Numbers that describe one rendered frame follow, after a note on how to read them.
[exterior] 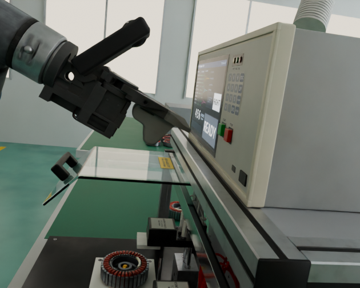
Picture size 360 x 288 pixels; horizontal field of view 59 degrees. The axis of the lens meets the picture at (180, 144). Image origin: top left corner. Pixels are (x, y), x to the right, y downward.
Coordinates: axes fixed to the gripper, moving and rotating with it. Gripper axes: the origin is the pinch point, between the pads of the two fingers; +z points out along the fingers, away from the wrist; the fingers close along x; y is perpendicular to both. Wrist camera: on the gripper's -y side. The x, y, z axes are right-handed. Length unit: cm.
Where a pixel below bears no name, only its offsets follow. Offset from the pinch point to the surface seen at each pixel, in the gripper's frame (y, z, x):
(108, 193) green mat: 46, 5, -82
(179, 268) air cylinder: 30.5, 20.5, -17.7
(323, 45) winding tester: -15.4, 5.6, 14.4
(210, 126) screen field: -1.3, 6.0, -8.3
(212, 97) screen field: -6.0, 3.8, -9.6
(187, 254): 26.8, 20.5, -18.0
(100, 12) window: -54, -102, -468
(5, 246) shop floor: 144, -29, -165
